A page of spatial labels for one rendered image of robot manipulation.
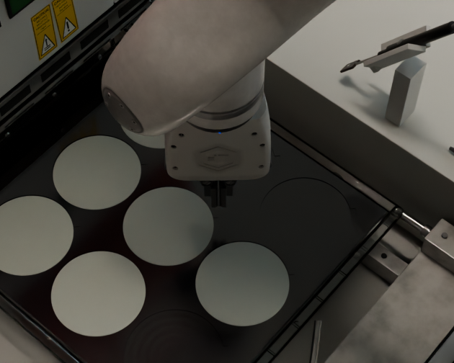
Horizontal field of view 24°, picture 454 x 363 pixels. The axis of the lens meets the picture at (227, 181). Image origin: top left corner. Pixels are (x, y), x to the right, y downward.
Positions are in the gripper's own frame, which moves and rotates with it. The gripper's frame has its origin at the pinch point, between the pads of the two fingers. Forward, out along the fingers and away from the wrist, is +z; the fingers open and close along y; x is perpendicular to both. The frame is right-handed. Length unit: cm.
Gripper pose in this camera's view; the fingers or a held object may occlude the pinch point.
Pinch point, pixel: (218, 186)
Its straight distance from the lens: 108.5
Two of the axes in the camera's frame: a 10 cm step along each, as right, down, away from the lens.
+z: 0.0, 5.3, 8.5
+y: 10.0, -0.2, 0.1
